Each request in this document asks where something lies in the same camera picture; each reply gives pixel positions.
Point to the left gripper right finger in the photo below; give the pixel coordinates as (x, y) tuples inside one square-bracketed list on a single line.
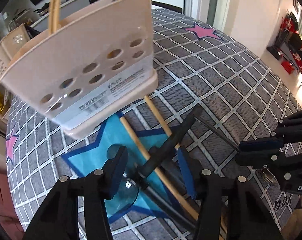
[(247, 216)]

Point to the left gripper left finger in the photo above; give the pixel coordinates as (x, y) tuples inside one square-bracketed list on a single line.
[(57, 216)]

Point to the beige perforated storage cart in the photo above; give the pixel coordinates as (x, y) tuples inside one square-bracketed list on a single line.
[(10, 45)]

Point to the grey checked tablecloth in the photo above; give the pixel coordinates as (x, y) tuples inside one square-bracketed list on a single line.
[(239, 93)]

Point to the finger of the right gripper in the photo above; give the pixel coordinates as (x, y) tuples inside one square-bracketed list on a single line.
[(261, 144), (272, 159)]

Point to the dotted wooden chopstick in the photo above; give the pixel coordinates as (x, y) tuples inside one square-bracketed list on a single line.
[(50, 16)]

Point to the black handled metal spoon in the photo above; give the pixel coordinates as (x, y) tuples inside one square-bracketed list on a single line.
[(265, 172)]

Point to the black handled dark spoon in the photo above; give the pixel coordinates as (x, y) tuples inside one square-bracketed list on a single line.
[(145, 197)]

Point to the long wooden chopstick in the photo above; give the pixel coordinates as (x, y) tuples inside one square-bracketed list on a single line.
[(55, 16)]

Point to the beige utensil holder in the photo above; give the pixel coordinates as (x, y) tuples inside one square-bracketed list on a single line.
[(97, 62)]

